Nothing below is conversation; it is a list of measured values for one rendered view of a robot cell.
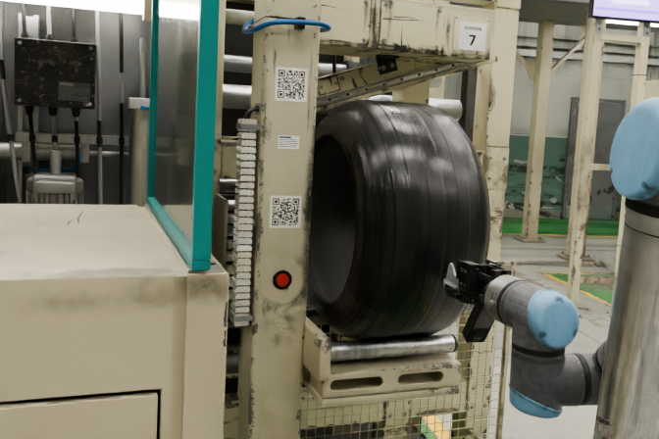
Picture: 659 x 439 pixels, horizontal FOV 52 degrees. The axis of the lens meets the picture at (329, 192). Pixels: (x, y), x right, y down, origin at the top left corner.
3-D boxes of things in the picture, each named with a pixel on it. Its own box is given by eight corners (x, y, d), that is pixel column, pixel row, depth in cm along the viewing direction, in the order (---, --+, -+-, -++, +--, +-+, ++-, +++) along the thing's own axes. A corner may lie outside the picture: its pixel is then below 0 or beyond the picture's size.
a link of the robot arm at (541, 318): (535, 356, 111) (539, 297, 110) (493, 333, 123) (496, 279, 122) (582, 351, 115) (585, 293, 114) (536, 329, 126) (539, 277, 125)
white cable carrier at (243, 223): (233, 326, 155) (241, 118, 150) (229, 319, 160) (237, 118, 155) (252, 325, 157) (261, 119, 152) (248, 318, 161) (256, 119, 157)
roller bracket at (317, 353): (318, 383, 150) (321, 340, 149) (272, 329, 187) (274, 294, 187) (332, 381, 151) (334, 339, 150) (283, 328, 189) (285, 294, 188)
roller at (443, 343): (323, 339, 155) (317, 345, 159) (326, 359, 153) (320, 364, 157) (456, 331, 167) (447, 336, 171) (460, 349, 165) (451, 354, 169)
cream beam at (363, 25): (294, 42, 178) (296, -16, 176) (270, 50, 201) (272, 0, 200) (492, 61, 198) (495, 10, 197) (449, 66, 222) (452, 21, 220)
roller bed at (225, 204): (221, 303, 193) (225, 200, 190) (212, 290, 207) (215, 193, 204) (287, 300, 199) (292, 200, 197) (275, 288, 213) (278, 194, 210)
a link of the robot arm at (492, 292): (535, 325, 126) (491, 328, 123) (520, 318, 131) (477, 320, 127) (539, 278, 125) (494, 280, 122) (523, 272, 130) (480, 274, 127)
